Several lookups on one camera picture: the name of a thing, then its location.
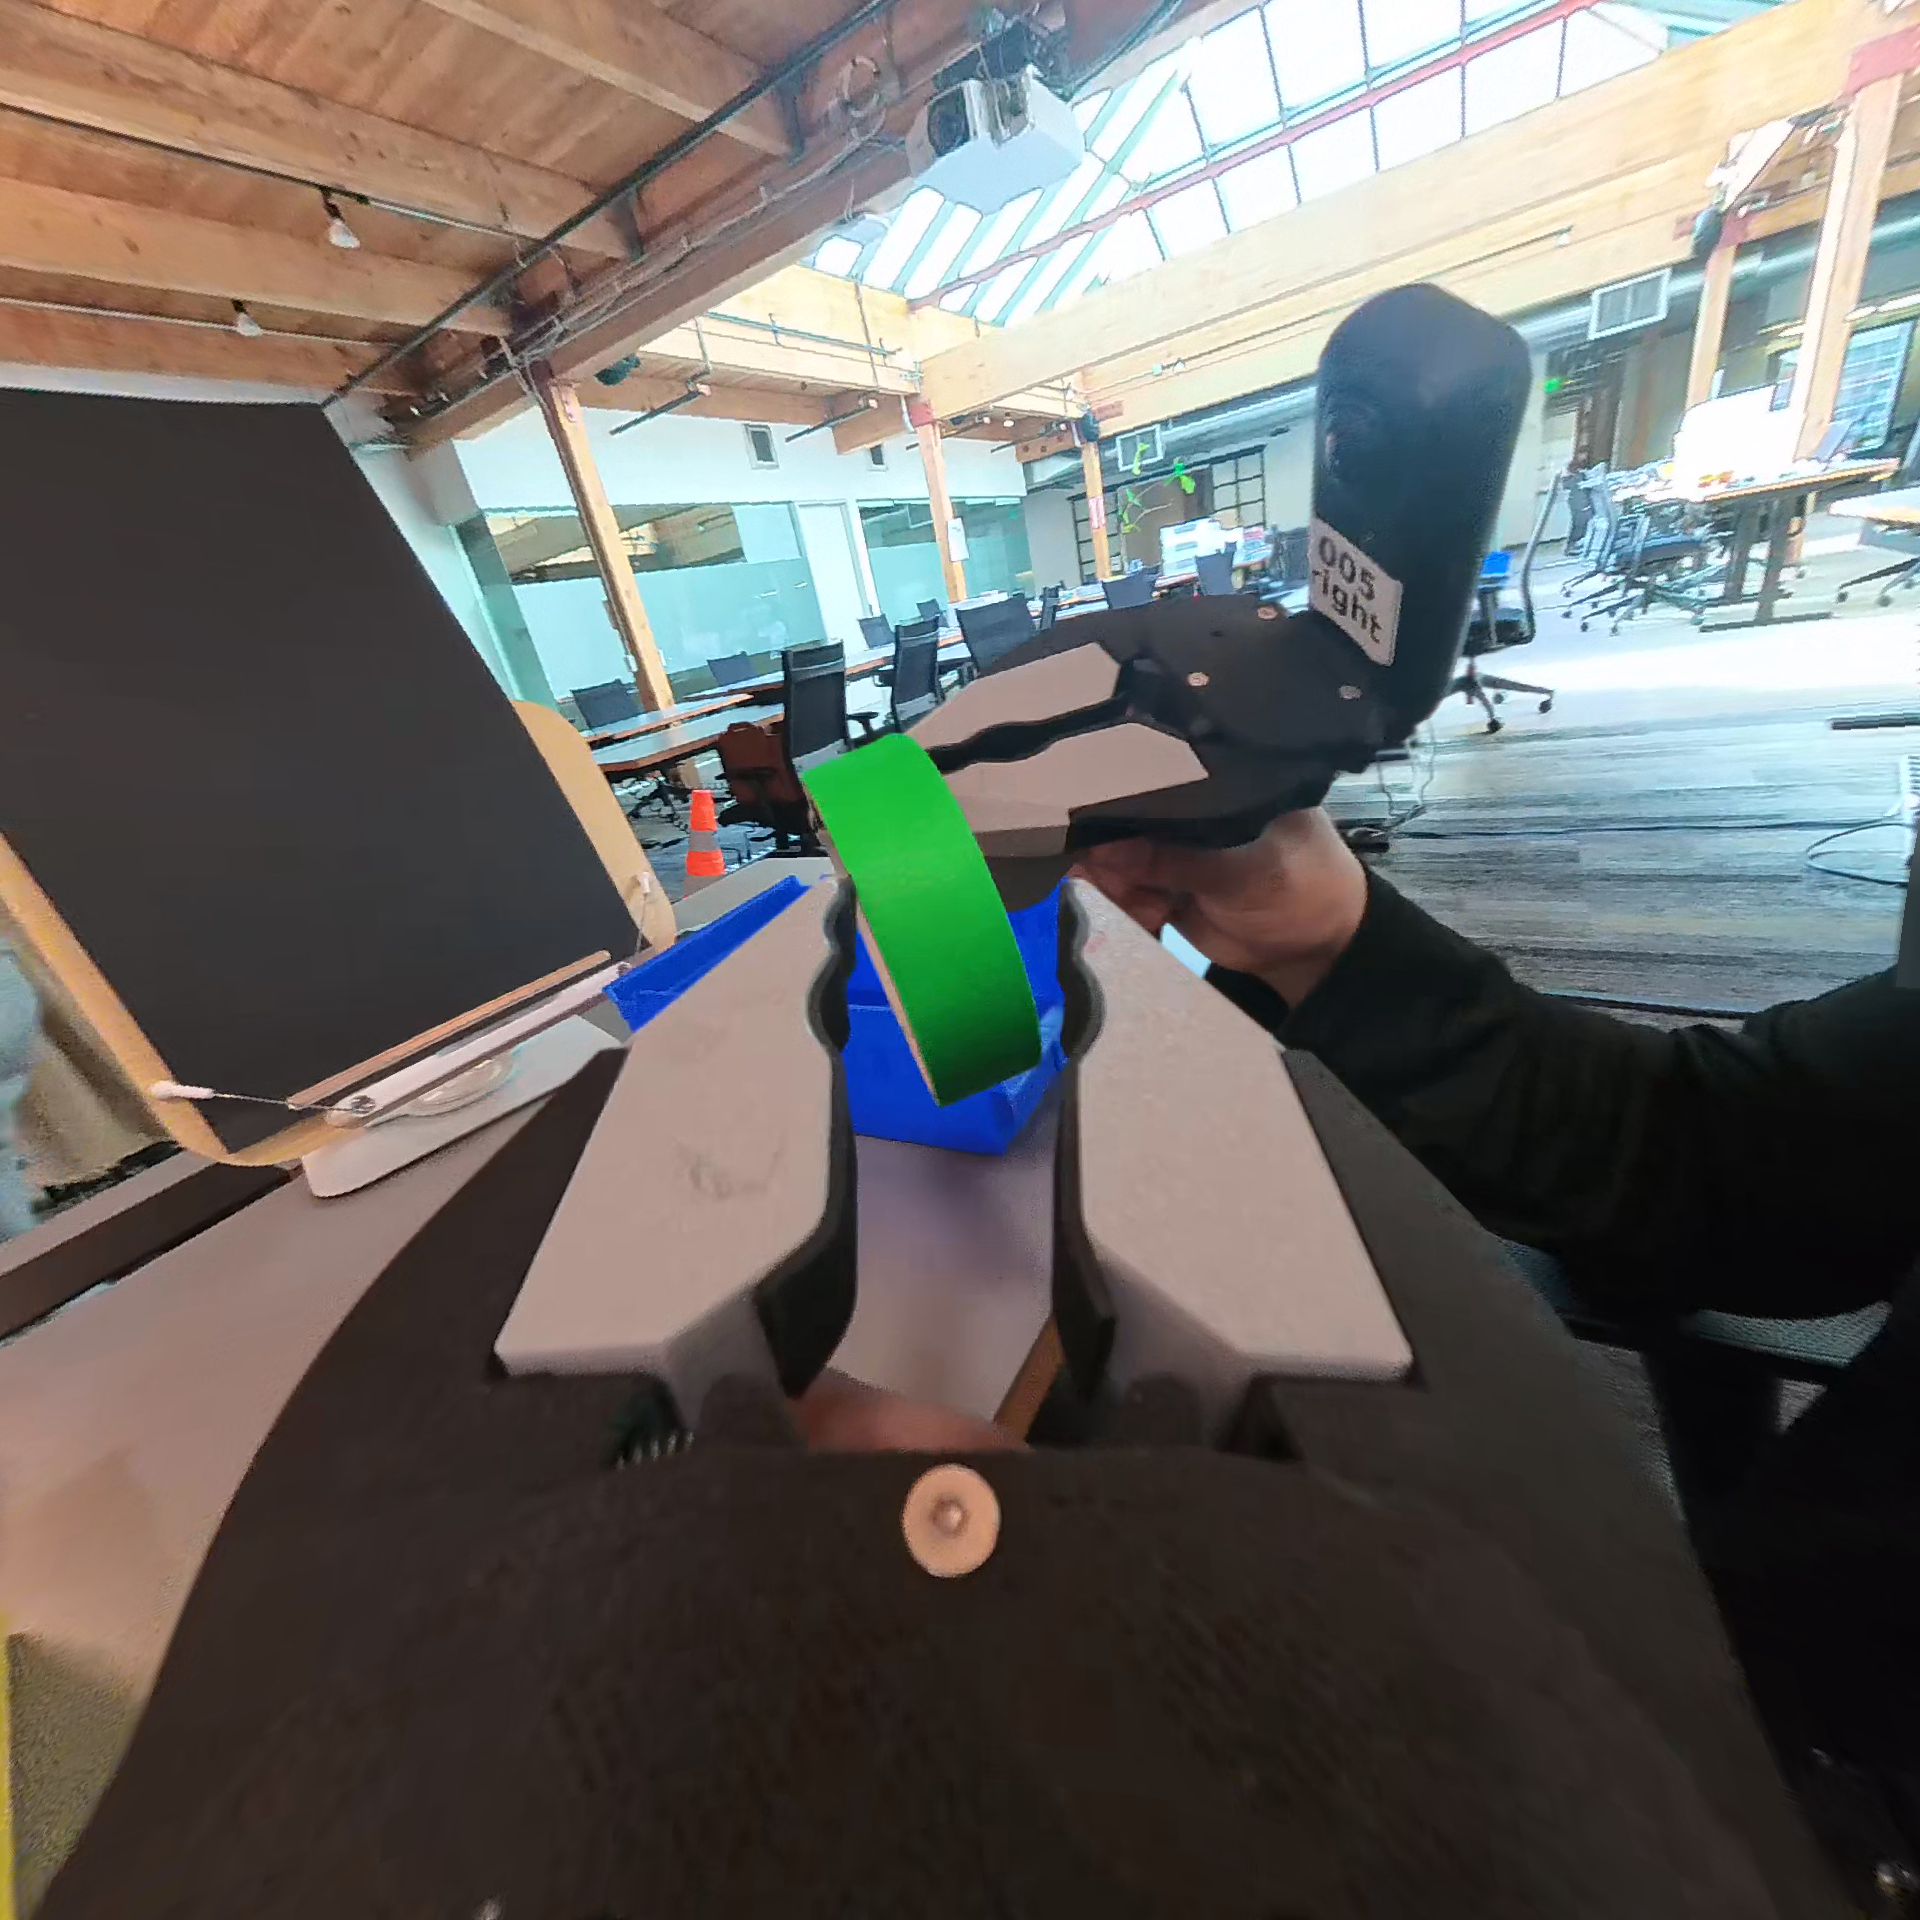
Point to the tan board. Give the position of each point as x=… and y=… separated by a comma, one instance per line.
x=593, y=809

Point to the black office chair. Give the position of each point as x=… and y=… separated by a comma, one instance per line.
x=915, y=662
x=818, y=705
x=997, y=630
x=1500, y=630

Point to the person's right hand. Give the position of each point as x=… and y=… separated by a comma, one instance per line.
x=1259, y=915

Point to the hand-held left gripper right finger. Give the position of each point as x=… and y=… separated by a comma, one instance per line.
x=1213, y=1200

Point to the person's torso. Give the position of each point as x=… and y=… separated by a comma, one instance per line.
x=1800, y=1575

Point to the brown office chair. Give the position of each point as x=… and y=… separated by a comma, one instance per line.
x=751, y=780

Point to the orange traffic cone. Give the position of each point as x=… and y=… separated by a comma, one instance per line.
x=705, y=848

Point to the ceiling projector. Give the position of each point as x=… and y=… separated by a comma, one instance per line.
x=997, y=143

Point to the wooden desk black legs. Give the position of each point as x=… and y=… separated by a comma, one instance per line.
x=1769, y=487

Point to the green tape roll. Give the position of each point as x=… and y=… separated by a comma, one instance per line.
x=930, y=932

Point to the blue plastic bin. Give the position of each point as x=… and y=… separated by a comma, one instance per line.
x=705, y=960

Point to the person's right forearm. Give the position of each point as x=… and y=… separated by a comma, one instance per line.
x=1575, y=1126

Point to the wooden post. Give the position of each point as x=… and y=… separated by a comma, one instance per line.
x=600, y=541

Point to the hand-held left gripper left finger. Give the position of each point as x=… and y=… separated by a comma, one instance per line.
x=674, y=1200

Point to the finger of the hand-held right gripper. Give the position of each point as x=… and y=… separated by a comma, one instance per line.
x=1035, y=691
x=1095, y=780

